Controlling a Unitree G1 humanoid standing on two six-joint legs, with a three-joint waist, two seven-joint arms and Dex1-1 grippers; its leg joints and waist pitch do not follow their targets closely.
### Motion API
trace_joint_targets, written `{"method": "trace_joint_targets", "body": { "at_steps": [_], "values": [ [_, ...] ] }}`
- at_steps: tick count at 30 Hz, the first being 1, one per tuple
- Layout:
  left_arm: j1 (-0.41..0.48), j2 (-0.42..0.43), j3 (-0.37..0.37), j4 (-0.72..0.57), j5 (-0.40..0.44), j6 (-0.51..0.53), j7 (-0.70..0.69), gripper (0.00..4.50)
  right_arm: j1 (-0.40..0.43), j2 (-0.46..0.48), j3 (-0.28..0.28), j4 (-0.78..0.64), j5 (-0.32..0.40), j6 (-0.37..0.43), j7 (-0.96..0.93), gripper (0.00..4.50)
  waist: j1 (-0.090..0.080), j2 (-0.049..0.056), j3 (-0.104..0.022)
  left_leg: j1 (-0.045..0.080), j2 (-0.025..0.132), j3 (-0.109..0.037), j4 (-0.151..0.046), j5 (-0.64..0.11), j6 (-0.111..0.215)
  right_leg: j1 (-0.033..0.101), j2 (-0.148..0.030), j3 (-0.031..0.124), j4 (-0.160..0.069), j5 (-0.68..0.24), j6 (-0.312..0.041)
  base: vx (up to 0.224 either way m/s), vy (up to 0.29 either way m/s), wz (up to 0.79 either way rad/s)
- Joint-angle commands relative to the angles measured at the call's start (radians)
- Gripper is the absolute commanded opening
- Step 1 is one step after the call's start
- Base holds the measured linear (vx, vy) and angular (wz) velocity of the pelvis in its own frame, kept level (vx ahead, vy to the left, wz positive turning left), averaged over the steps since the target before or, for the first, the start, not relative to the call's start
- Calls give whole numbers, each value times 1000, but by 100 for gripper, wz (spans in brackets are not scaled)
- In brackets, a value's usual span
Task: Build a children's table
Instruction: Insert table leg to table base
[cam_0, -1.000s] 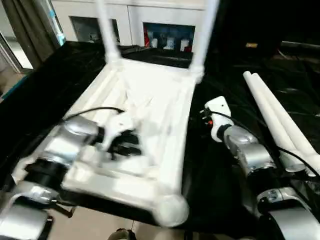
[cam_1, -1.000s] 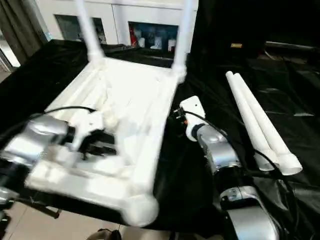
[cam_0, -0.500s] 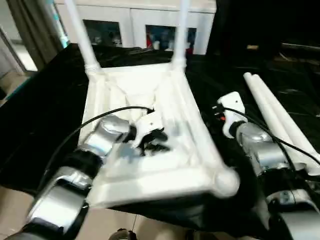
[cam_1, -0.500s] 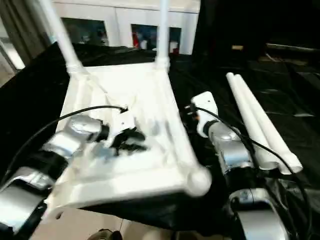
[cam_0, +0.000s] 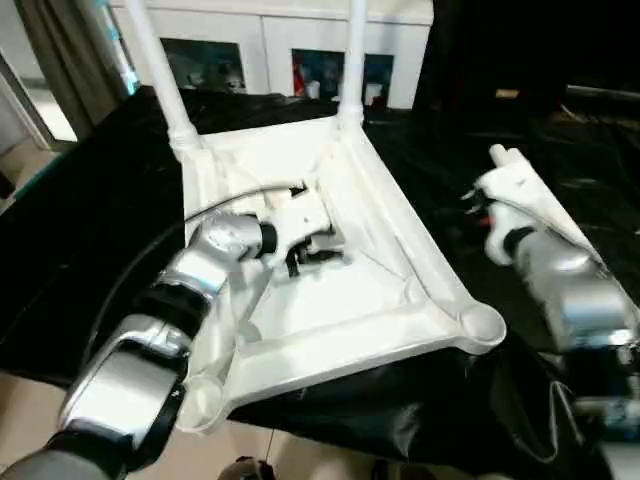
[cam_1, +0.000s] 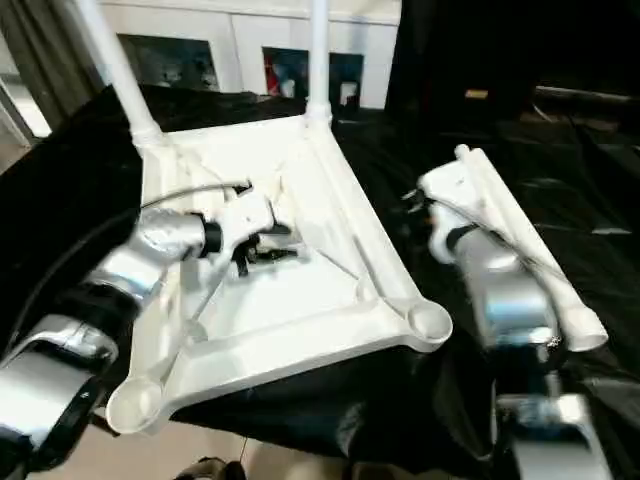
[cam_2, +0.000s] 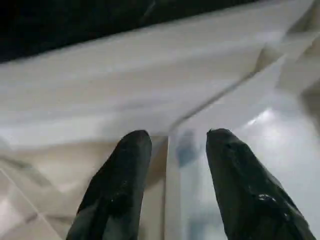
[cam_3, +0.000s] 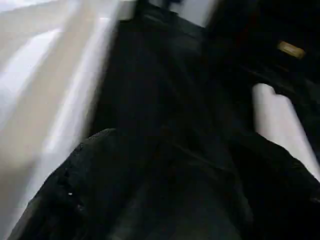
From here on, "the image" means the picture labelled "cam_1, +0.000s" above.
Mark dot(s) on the black left robot foot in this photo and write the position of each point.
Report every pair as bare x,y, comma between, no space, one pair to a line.
210,470

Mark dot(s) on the black robot foot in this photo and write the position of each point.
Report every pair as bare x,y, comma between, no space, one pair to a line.
210,470
372,473

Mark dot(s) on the white glass door cabinet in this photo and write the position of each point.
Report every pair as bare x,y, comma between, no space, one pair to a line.
240,40

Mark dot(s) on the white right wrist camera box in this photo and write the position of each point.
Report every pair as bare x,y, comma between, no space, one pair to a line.
450,190

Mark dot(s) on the grey curtain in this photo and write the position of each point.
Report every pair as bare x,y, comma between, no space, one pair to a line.
45,55

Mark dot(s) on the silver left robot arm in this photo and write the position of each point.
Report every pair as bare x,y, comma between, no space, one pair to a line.
150,250

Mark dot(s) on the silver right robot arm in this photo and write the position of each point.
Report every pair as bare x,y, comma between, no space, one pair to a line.
510,300

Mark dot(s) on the small yellow label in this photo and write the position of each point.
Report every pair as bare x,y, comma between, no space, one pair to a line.
476,95

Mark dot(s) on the black right robot foot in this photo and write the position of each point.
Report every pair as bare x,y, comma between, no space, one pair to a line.
372,473

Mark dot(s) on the black table mat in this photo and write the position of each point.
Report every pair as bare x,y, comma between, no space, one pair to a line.
60,180

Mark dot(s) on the white plastic table top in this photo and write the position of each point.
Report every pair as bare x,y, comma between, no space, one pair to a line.
300,300

